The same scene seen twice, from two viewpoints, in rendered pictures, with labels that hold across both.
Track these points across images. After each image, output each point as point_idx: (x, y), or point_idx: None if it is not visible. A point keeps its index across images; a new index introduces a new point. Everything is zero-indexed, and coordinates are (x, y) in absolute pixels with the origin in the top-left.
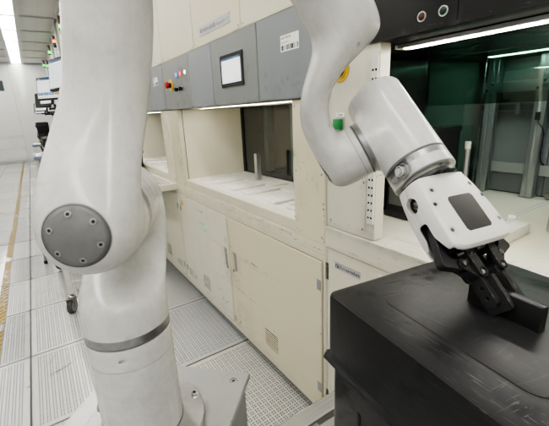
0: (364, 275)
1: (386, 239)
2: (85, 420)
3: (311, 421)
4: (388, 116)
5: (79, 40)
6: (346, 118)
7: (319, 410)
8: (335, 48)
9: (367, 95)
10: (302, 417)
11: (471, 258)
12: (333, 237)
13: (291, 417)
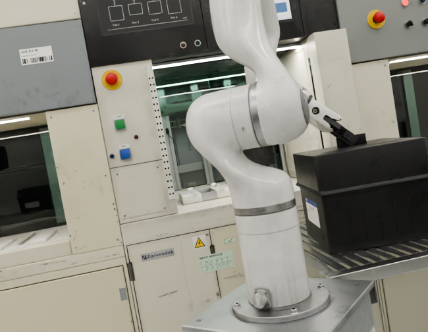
0: (178, 247)
1: (180, 211)
2: (257, 325)
3: (313, 259)
4: None
5: (258, 6)
6: (127, 118)
7: (307, 257)
8: (277, 39)
9: None
10: (309, 260)
11: (340, 124)
12: (133, 232)
13: (307, 263)
